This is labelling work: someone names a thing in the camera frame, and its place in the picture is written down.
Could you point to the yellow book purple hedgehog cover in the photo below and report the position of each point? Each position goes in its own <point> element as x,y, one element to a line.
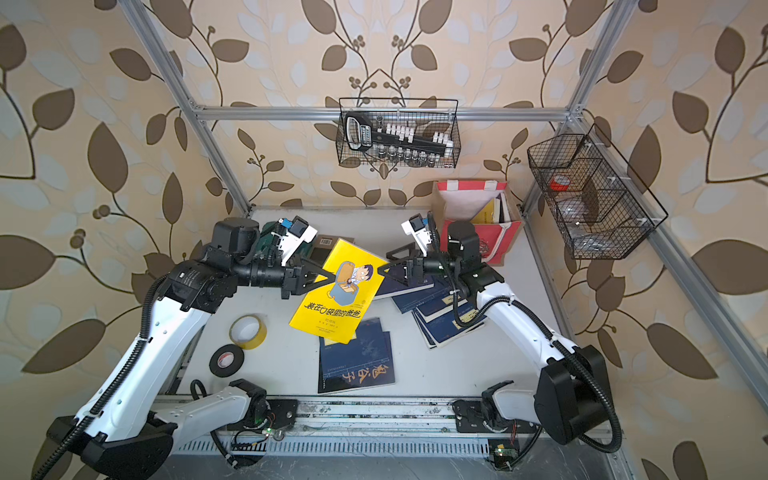
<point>486,215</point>

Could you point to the black and white large book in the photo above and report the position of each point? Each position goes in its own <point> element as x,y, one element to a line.
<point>502,209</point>

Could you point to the green plastic tool case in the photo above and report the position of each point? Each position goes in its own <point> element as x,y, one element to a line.
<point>267,246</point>

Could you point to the lower navy book yellow label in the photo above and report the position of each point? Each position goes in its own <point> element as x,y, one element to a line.
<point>442,328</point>

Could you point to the socket wrench set in basket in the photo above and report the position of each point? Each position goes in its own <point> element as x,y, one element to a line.
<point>360,134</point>

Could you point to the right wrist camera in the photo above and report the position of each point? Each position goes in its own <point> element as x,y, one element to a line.
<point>423,229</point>

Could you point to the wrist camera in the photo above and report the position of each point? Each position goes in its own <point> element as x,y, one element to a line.
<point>293,234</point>
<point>423,229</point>

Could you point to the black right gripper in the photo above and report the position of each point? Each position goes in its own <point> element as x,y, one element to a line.
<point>414,267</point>

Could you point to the black tape roll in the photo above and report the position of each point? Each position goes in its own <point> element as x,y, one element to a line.
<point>226,361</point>

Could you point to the yellow cartoon man book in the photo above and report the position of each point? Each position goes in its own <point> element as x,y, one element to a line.
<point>334,312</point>

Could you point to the dark book large white characters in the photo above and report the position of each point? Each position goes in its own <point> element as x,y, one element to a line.
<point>382,372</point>

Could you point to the navy book under yellow book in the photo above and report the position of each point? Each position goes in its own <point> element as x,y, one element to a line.
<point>392,288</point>

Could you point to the red and burlap canvas bag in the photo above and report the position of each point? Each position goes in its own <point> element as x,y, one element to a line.
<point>461,200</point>

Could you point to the yellow tape roll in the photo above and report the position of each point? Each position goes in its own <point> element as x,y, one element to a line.
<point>248,332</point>

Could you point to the black wire basket wall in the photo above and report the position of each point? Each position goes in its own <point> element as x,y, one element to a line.
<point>609,208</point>
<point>426,115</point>

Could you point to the red tape roll in basket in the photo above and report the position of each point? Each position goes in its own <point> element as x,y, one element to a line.
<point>559,183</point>

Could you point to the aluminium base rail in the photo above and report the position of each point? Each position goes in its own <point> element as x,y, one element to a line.
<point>373,426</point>

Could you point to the navy book with yellow label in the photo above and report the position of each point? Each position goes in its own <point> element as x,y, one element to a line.
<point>428,304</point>

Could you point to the navy book yellow label front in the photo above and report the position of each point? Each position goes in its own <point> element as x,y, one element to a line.
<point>339,362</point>

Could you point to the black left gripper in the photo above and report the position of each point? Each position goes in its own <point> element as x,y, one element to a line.
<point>294,278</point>

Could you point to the brown and black book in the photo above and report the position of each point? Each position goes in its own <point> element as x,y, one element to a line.
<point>324,244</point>

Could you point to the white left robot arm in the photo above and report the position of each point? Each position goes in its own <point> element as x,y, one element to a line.
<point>117,432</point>

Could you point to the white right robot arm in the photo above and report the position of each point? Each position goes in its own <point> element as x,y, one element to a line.
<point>572,399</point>

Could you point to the black wire basket right wall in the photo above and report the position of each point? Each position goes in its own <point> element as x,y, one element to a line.
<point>609,208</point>

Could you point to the black wire basket back wall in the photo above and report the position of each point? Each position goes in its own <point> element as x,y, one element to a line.
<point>426,115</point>

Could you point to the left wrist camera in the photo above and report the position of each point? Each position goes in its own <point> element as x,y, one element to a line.
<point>293,234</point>

